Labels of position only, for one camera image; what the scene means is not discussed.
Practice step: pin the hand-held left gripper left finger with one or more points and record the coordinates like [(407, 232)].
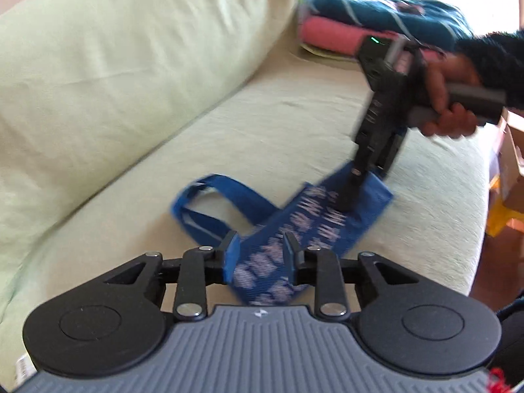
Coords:
[(232, 254)]

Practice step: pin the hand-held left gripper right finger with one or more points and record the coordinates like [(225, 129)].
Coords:
[(290, 254)]

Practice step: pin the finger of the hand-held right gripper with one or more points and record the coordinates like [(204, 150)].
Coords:
[(352, 188), (389, 155)]

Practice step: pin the blue shopping bag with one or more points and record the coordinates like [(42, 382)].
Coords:
[(319, 221)]

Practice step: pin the cardboard box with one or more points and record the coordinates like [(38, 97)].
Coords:
[(513, 163)]

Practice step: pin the person's right forearm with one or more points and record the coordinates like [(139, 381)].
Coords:
[(499, 61)]

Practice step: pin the person's right hand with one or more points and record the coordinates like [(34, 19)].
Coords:
[(442, 73)]

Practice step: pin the teal striped blanket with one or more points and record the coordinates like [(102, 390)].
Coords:
[(368, 12)]

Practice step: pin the pink blanket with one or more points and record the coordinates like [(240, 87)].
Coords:
[(327, 35)]

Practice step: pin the yellow stool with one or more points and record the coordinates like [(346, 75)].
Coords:
[(497, 217)]

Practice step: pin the light green sofa cover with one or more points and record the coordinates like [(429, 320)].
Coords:
[(123, 90)]

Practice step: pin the dark cloth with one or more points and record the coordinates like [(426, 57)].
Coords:
[(511, 335)]

